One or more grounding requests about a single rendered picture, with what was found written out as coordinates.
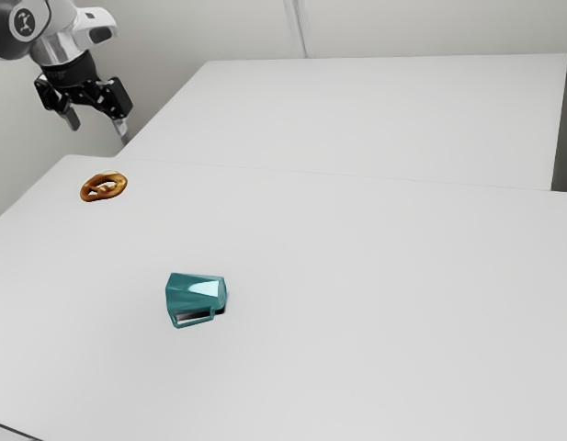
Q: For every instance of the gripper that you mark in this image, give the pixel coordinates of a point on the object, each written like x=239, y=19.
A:
x=74, y=73

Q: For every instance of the teal faceted mug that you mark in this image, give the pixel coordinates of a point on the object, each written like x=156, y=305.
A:
x=193, y=296

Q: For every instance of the brown pretzel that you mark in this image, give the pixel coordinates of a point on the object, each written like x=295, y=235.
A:
x=104, y=186

